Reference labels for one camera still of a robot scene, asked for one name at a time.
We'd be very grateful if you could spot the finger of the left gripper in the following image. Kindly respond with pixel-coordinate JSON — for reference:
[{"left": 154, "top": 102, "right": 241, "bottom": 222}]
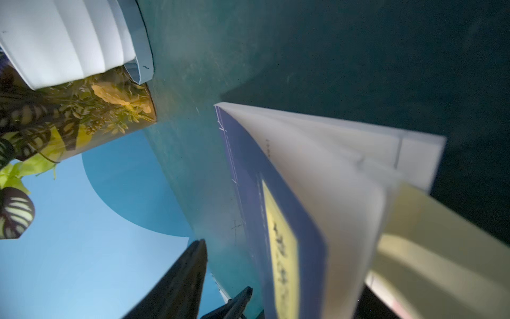
[{"left": 201, "top": 287, "right": 253, "bottom": 319}]

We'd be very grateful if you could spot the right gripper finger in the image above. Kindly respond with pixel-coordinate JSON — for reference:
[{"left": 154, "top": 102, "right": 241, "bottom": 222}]
[{"left": 124, "top": 239, "right": 207, "bottom": 319}]

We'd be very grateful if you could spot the dark blue book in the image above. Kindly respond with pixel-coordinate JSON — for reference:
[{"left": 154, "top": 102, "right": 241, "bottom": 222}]
[{"left": 215, "top": 102, "right": 446, "bottom": 318}]

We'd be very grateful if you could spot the yellow sticky note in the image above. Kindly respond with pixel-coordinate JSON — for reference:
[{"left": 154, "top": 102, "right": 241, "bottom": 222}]
[{"left": 370, "top": 185, "right": 509, "bottom": 318}]

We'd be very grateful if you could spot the glass vase with green plant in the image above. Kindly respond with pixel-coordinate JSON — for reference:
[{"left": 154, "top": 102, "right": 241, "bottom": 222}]
[{"left": 1, "top": 53, "right": 156, "bottom": 240}]

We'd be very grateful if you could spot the white flower pot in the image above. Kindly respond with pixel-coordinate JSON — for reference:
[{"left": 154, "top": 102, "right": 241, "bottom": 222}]
[{"left": 1, "top": 1, "right": 154, "bottom": 90}]

